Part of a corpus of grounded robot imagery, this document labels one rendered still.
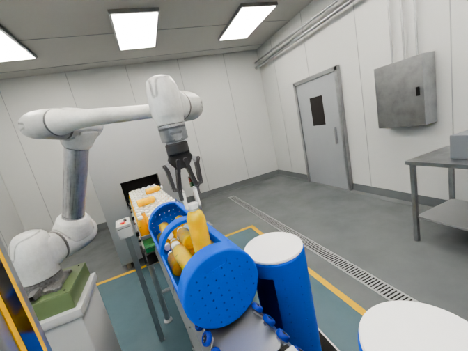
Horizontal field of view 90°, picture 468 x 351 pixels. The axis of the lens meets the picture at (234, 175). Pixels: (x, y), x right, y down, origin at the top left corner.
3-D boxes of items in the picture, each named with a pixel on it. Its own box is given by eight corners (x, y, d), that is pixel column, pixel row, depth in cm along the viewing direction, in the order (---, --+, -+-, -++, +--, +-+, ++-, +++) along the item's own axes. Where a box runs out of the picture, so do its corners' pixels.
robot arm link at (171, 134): (188, 120, 75) (192, 138, 77) (180, 123, 83) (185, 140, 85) (159, 126, 72) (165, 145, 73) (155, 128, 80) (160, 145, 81)
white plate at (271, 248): (264, 228, 130) (264, 230, 131) (232, 255, 111) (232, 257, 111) (312, 236, 112) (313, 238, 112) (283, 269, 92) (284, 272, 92)
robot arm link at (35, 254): (10, 287, 104) (-10, 243, 100) (50, 263, 121) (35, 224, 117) (35, 287, 100) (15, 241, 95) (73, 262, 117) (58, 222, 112)
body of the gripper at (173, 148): (165, 144, 74) (173, 173, 76) (191, 138, 77) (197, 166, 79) (161, 145, 80) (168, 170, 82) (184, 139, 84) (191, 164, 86)
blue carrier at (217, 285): (199, 347, 78) (170, 276, 71) (157, 250, 156) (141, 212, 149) (267, 299, 89) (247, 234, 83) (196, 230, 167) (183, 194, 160)
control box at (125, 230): (120, 240, 170) (115, 228, 168) (119, 232, 187) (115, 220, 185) (134, 235, 174) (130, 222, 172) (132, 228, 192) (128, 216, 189)
